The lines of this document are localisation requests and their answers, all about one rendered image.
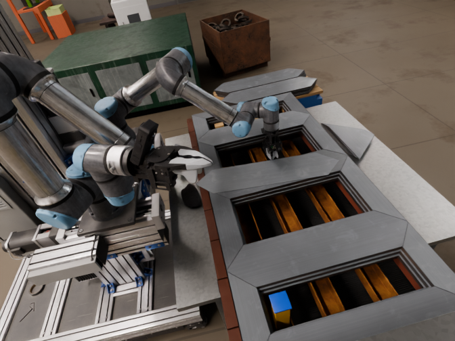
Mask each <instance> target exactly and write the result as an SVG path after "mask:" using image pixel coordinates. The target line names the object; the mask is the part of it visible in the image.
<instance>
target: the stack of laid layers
mask: <svg viewBox="0 0 455 341"><path fill-rule="evenodd" d="M278 103H279V107H280V108H282V109H283V110H284V111H285V112H288V111H291V109H290V108H289V107H288V106H287V105H286V103H285V102H284V101H283V100H282V101H279V102H278ZM206 120H207V124H208V127H209V130H211V128H210V125H211V124H217V123H220V122H221V121H220V120H218V119H216V118H215V117H210V118H206ZM278 133H279V135H278V136H279V138H282V137H287V136H290V135H295V134H298V133H302V134H303V136H304V137H305V138H306V140H307V141H308V142H309V144H310V145H311V146H312V148H313V149H314V150H315V152H310V153H307V154H311V153H319V154H322V155H325V156H328V157H331V158H334V159H337V160H339V161H338V163H337V164H336V166H335V167H334V168H333V169H332V171H331V172H330V174H329V175H325V176H321V177H313V178H308V179H301V180H296V181H288V182H283V183H276V184H271V185H264V186H259V187H252V188H247V189H239V190H234V191H226V192H221V193H217V194H219V195H220V196H223V197H226V198H229V199H230V201H231V203H232V208H233V210H234V214H235V217H236V221H237V224H238V228H239V230H240V234H241V237H242V241H243V244H244V245H245V244H246V241H245V238H244V234H243V232H242V228H241V225H240V221H239V218H238V215H237V212H236V208H235V206H240V205H243V204H248V203H251V202H256V201H259V200H264V199H266V198H271V197H274V196H279V195H282V194H287V193H290V192H293V191H298V190H301V189H305V188H308V187H313V186H317V185H321V184H324V183H329V182H332V181H337V180H338V181H339V183H340V184H341V185H342V186H343V188H344V189H345V190H346V192H347V193H348V194H349V195H350V197H351V198H352V199H353V201H354V202H355V203H356V204H357V206H358V207H359V208H360V210H361V211H362V212H363V213H364V212H368V211H371V210H372V209H371V207H369V205H368V204H367V203H366V201H365V200H364V199H363V197H361V195H360V194H359V193H358V192H357V190H356V189H355V188H354V186H352V184H351V183H350V182H349V181H348V179H347V178H346V177H345V175H344V174H343V173H342V172H341V169H342V167H343V165H344V163H345V161H346V159H347V157H348V155H346V154H341V153H338V152H332V151H329V150H324V149H322V147H321V146H320V145H319V143H318V142H317V141H316V140H315V139H314V138H313V136H312V135H311V134H310V132H309V131H308V130H307V129H306V128H305V127H304V125H303V124H302V125H299V126H295V127H290V128H287V129H282V130H279V131H278ZM266 136H267V135H266V134H262V135H257V136H254V137H249V138H246V139H240V140H237V141H232V142H229V143H224V144H221V145H215V146H214V147H215V151H216V154H217V158H218V161H219V165H220V167H221V168H223V167H222V164H221V161H220V157H219V154H218V153H221V152H226V151H229V150H234V149H237V148H240V147H246V146H249V145H254V144H257V143H262V142H263V139H264V138H265V137H266ZM394 258H398V259H399V260H400V262H401V263H402V265H403V266H405V268H406V269H407V271H408V272H409V274H411V276H412V277H413V278H414V280H415V281H416V283H417V284H418V285H419V286H420V288H421V289H419V290H423V289H426V288H430V287H433V286H434V285H433V284H432V283H431V282H430V280H429V279H428V278H427V276H426V275H425V274H424V273H423V272H422V271H421V269H420V268H419V267H418V265H417V264H416V263H415V262H414V261H413V260H412V258H411V257H410V255H409V254H408V253H407V252H406V251H405V250H404V248H403V246H402V247H399V248H395V249H392V250H388V251H384V252H380V253H378V254H373V255H370V256H366V257H363V258H359V259H355V260H351V261H349V262H346V263H341V264H338V265H334V266H331V267H327V268H324V269H320V270H317V271H312V272H310V273H305V274H302V275H298V276H295V277H291V278H288V279H283V280H281V281H276V282H274V283H269V284H266V285H264V286H259V287H257V291H258V293H259V297H260V300H261V304H262V307H263V311H264V313H265V318H266V320H267V324H268V327H269V330H270V334H273V333H276V332H280V331H282V330H286V329H289V328H292V327H296V326H299V325H303V324H306V323H310V322H313V321H317V320H320V319H324V318H327V317H331V316H334V315H338V314H341V313H345V312H347V311H352V310H354V309H358V308H362V307H364V306H368V305H371V304H375V303H378V302H382V301H385V300H389V299H392V298H396V297H398V296H403V295H406V294H409V293H413V292H417V291H419V290H415V291H412V292H408V293H405V294H401V295H398V296H394V297H391V298H387V299H384V300H380V301H377V302H373V303H370V304H366V305H364V306H359V307H356V308H354V309H349V310H347V311H343V312H340V313H336V314H333V315H329V316H326V317H322V318H319V319H315V320H312V321H308V322H305V323H301V324H298V325H294V326H292V327H288V328H284V329H280V330H278V331H275V332H274V331H273V327H272V324H271V321H270V319H269V315H268V312H267V308H266V305H265V302H264V299H263V296H264V295H267V294H271V293H274V292H279V291H281V290H285V289H289V288H293V287H295V286H300V285H303V284H306V283H310V282H313V281H317V280H320V279H324V278H327V277H332V276H334V275H338V274H342V273H346V272H348V271H352V270H356V269H360V268H363V267H367V266H370V265H374V264H377V263H381V262H385V261H387V260H391V259H394Z"/></svg>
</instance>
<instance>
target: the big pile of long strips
mask: <svg viewBox="0 0 455 341"><path fill-rule="evenodd" d="M316 81H317V79H316V78H309V77H306V73H305V71H304V70H301V69H294V68H287V69H283V70H278V71H275V72H269V73H265V74H260V75H257V76H251V77H248V78H242V79H239V80H235V81H230V82H226V83H223V84H221V85H220V86H219V87H218V88H216V89H215V90H214V91H215V92H216V94H217V96H218V97H224V99H222V100H221V101H222V102H224V103H225V104H227V105H229V106H234V105H237V104H238V103H239V102H243V101H254V100H258V99H263V98H265V97H269V96H275V95H280V94H283V93H289V92H291V93H292V94H293V95H294V96H295V97H296V96H300V95H305V94H309V92H310V91H311V90H312V89H313V88H314V87H315V85H316Z"/></svg>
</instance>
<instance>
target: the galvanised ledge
mask: <svg viewBox="0 0 455 341"><path fill-rule="evenodd" d="M175 144H178V145H182V146H186V147H190V148H192V144H191V141H190V135H189V133H187V134H184V135H179V136H176V137H170V138H167V139H165V145H175ZM197 182H198V177H197V181H196V182H195V183H190V182H188V180H187V179H186V178H185V177H184V176H183V175H178V178H177V179H176V184H175V186H174V187H172V188H171V191H169V205H170V215H171V235H172V245H173V264H174V274H175V294H176V304H177V310H178V312H181V311H185V310H188V309H193V308H195V307H198V306H202V305H205V304H210V303H212V302H217V301H220V300H221V295H220V293H219V288H218V283H217V274H216V270H215V263H214V260H213V253H212V249H211V242H210V239H209V232H208V228H207V222H206V218H205V214H204V209H203V206H202V197H201V193H200V186H198V185H196V183H197ZM189 183H190V184H193V185H194V186H195V187H196V189H197V190H198V193H199V196H200V201H201V205H200V206H197V207H193V208H191V207H189V206H186V205H185V204H184V202H183V200H182V197H181V191H182V189H184V188H185V187H186V186H187V184H189Z"/></svg>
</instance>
